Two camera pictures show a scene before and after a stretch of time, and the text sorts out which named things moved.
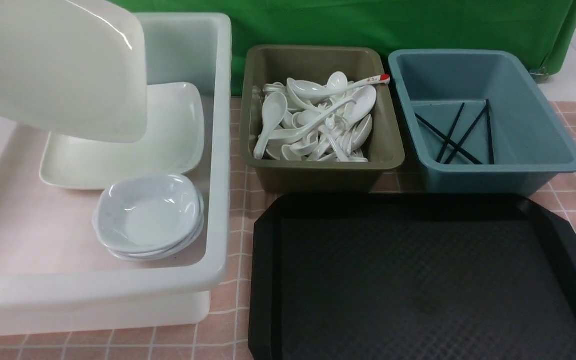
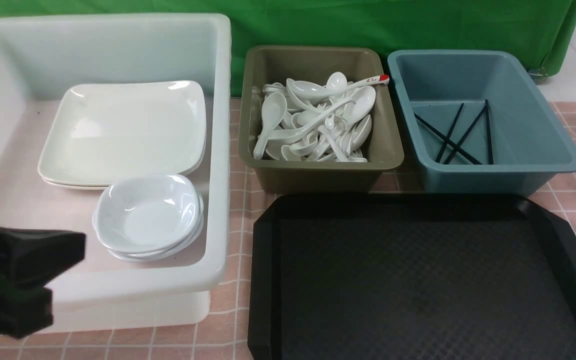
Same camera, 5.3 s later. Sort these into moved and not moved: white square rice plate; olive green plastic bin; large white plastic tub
Moved: white square rice plate
Not moved: large white plastic tub; olive green plastic bin
